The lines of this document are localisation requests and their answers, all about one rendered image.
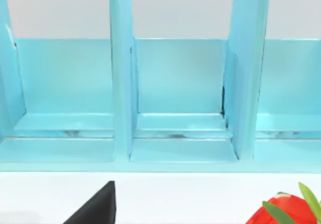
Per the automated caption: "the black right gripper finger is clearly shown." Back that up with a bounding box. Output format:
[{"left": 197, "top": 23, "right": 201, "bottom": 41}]
[{"left": 62, "top": 180, "right": 117, "bottom": 224}]

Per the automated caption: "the light blue rack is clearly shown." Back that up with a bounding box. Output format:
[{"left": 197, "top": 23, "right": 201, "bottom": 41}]
[{"left": 0, "top": 0, "right": 321, "bottom": 174}]

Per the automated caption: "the red book with green leaves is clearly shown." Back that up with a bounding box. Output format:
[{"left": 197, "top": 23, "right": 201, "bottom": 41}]
[{"left": 244, "top": 182, "right": 321, "bottom": 224}]

